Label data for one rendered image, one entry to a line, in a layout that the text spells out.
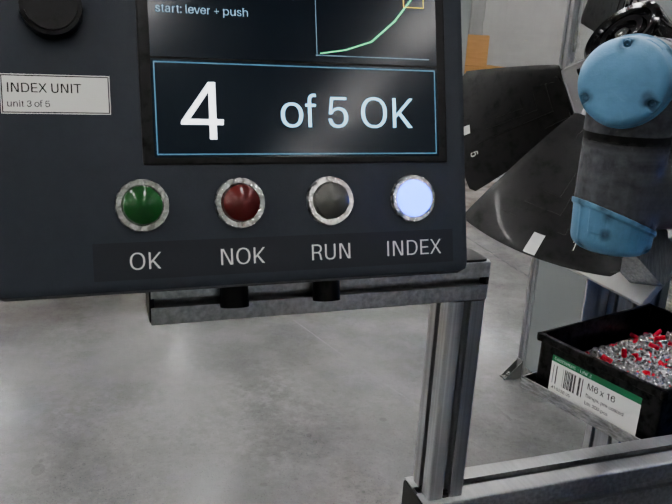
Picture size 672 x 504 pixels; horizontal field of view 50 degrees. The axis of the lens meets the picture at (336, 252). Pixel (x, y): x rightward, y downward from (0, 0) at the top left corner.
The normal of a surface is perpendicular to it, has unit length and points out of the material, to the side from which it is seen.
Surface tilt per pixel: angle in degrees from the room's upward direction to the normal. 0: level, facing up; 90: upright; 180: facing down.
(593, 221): 92
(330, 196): 72
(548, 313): 90
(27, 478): 0
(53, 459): 0
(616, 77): 90
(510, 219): 51
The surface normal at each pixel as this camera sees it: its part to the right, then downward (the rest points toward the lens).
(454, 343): 0.32, 0.30
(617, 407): -0.84, 0.12
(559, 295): -0.95, 0.05
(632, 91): -0.57, 0.22
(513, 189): -0.39, -0.40
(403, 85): 0.32, 0.04
